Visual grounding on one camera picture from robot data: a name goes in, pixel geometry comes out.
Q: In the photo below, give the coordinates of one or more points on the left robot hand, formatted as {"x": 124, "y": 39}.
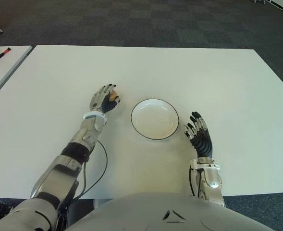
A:
{"x": 96, "y": 101}

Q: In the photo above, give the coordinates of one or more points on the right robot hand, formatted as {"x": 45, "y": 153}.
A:
{"x": 203, "y": 145}

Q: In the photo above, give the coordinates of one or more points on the yellow-red apple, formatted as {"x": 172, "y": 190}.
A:
{"x": 113, "y": 95}

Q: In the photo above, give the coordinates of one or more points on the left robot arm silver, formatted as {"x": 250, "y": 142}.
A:
{"x": 57, "y": 180}

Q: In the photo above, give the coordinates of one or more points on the white plate black rim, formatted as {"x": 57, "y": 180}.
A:
{"x": 155, "y": 119}

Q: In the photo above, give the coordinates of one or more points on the grey robot torso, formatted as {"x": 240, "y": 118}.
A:
{"x": 167, "y": 211}

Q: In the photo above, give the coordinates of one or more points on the white table leg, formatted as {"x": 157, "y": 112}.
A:
{"x": 102, "y": 203}

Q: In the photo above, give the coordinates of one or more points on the red and black marker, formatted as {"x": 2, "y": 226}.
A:
{"x": 4, "y": 53}

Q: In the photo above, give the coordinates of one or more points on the grey metal chair base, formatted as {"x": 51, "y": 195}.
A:
{"x": 259, "y": 1}

